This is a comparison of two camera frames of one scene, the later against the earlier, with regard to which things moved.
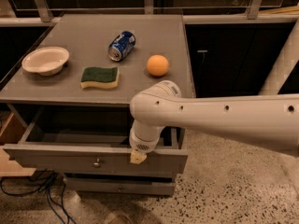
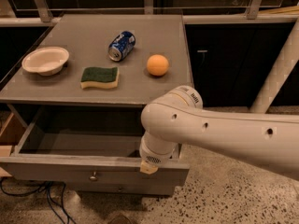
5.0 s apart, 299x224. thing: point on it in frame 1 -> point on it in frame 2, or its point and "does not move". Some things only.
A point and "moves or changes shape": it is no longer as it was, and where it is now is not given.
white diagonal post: x=284 y=64 does not move
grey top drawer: x=85 y=140 moves or changes shape
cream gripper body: x=142 y=145 -> x=151 y=157
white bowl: x=46 y=61 does not move
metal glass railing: x=243 y=5 does not move
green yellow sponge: x=99 y=77 does not move
